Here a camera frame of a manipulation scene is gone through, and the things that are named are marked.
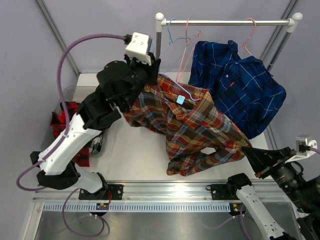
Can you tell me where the clothes rack metal white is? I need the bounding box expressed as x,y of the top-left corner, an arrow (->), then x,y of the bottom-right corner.
154,12 -> 303,71

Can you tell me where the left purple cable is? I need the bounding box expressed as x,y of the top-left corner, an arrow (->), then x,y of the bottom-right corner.
16,33 -> 130,192

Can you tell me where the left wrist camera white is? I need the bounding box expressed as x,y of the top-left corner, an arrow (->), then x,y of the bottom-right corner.
125,32 -> 152,66

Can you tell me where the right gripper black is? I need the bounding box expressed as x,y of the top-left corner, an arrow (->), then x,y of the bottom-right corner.
243,144 -> 316,211

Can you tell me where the blue shirt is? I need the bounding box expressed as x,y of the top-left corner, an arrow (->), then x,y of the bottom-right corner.
188,40 -> 287,139

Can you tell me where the brown plaid shirt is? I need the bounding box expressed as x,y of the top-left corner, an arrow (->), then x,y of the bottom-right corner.
123,75 -> 252,177

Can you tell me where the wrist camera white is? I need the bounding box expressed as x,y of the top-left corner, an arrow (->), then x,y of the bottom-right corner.
125,32 -> 152,66
286,135 -> 320,163

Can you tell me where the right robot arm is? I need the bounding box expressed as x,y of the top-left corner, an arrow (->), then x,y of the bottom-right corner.
226,145 -> 320,240

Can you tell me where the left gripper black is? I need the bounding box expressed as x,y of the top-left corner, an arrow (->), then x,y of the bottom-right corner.
119,51 -> 158,110

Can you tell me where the black white plaid shirt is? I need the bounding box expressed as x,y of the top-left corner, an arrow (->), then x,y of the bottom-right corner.
89,133 -> 103,156

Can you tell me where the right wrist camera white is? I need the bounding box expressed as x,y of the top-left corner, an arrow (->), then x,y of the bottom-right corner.
286,135 -> 320,163

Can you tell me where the aluminium rail base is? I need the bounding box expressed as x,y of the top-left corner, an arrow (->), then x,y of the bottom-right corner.
32,181 -> 288,201

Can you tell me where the white slotted cable duct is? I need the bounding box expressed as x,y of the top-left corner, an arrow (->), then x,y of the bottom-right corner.
43,202 -> 238,213

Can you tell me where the red black plaid shirt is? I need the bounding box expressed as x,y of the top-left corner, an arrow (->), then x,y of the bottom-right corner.
49,101 -> 106,167

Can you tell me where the light blue wire hanger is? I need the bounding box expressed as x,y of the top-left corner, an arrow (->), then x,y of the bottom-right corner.
160,17 -> 185,74

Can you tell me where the pink hanger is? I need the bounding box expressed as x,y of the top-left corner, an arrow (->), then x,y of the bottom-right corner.
238,17 -> 257,56
175,17 -> 201,83

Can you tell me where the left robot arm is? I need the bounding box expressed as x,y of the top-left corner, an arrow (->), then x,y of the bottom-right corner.
30,53 -> 161,200

